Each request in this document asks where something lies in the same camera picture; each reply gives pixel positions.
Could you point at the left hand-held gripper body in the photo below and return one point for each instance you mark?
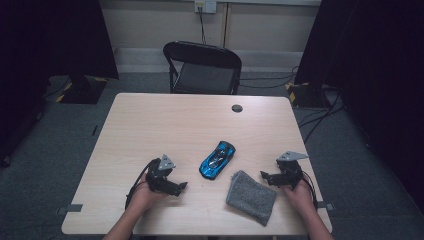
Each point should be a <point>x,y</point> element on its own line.
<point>156,178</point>

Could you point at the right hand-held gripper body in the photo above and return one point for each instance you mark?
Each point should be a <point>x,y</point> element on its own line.
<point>291,173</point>

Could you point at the grey terry cloth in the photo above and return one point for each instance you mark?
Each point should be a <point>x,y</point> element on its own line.
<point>250,198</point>

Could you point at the blue toy car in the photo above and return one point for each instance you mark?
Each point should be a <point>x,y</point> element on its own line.
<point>216,160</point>

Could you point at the person's left hand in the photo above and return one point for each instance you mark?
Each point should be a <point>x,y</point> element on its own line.
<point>143,198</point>

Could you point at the person's right hand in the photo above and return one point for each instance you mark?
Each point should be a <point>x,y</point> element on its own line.
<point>301,198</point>

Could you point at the grey tape strip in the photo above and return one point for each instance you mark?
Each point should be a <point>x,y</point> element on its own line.
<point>71,208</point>
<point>328,206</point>

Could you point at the black stand base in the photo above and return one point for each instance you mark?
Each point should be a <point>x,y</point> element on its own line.
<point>305,96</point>
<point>83,93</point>

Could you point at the small black floor object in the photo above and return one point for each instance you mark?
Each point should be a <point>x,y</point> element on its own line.
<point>95,130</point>

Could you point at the black folding chair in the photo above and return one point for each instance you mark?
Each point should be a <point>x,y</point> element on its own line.
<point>203,78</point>

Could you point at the black curtain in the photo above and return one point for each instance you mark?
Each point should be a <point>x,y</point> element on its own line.
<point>50,40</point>
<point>383,66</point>

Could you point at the beige wall conduit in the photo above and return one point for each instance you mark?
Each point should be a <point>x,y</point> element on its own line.
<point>226,26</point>

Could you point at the white wall socket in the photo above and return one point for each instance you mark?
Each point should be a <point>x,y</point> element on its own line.
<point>205,5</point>

